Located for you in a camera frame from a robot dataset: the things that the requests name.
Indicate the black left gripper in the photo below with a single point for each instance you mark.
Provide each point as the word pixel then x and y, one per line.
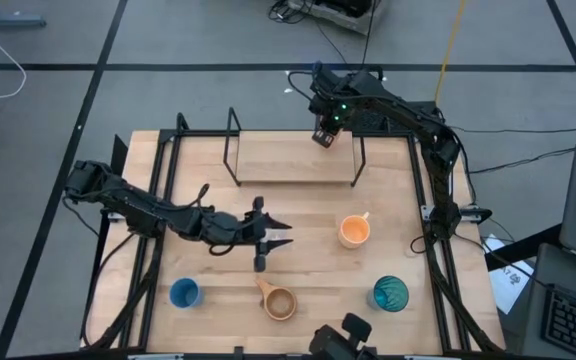
pixel 228 230

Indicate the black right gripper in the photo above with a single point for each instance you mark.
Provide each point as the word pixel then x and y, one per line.
pixel 328 117

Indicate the wooden kuksa cup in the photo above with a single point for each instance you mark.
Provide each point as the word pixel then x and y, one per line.
pixel 280 304

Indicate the orange ceramic mug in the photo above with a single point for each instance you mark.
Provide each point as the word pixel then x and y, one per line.
pixel 354 232

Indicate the blue plastic cup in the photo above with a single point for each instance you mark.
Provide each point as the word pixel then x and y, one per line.
pixel 185 293

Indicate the teal ribbed glass tumbler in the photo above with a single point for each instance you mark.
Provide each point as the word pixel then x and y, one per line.
pixel 390 294

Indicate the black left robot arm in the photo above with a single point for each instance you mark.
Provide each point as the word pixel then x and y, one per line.
pixel 138 207

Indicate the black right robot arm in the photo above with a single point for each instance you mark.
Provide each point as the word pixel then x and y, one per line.
pixel 438 150

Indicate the black rounded object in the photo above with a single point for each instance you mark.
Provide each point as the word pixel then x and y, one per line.
pixel 338 345

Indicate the white paper sheet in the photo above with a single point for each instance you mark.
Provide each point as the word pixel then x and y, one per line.
pixel 508 285

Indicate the grey cart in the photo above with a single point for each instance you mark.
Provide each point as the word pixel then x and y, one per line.
pixel 568 270

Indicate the grey desk leg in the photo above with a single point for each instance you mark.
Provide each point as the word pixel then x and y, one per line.
pixel 3 21

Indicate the black aluminium table frame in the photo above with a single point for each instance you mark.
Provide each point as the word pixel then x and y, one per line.
pixel 413 165

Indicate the black frame clip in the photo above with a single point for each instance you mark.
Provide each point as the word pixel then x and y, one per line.
pixel 238 351

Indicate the silver aluminium bracket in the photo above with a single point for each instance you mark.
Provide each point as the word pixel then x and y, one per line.
pixel 425 357
pixel 155 357

